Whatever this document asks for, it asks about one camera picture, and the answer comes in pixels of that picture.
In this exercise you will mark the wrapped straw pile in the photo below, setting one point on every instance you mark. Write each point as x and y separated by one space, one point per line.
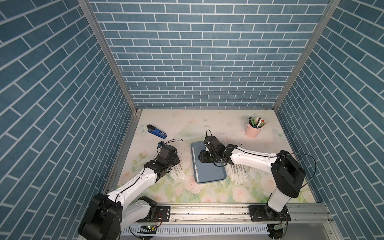
239 174
177 173

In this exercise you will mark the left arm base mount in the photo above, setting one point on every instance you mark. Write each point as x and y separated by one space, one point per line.
158 214

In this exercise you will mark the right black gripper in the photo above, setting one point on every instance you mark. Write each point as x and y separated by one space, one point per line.
202 158

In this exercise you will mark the pink pen cup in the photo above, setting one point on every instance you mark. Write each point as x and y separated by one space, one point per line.
252 132

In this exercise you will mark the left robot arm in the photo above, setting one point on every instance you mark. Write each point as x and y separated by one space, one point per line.
108 214

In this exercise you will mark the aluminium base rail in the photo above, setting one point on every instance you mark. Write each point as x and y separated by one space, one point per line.
293 213

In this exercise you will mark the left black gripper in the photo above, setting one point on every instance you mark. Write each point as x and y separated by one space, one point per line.
176 158

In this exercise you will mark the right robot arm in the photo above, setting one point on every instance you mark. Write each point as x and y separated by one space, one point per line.
287 173

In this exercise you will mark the blue storage tray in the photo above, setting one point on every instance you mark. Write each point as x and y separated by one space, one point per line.
205 173

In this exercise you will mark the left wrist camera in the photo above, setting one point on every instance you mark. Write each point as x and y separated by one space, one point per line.
161 144

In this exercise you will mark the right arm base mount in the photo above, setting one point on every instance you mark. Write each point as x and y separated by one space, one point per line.
268 213

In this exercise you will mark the right wrapped straw pile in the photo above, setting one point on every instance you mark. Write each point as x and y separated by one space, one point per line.
239 174

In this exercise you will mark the left wrapped straw pile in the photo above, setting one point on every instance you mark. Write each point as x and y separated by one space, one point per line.
177 173

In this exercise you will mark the pens in cup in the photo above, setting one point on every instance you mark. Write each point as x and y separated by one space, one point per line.
257 123

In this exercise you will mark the blue stapler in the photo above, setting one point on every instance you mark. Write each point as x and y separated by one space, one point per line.
155 131

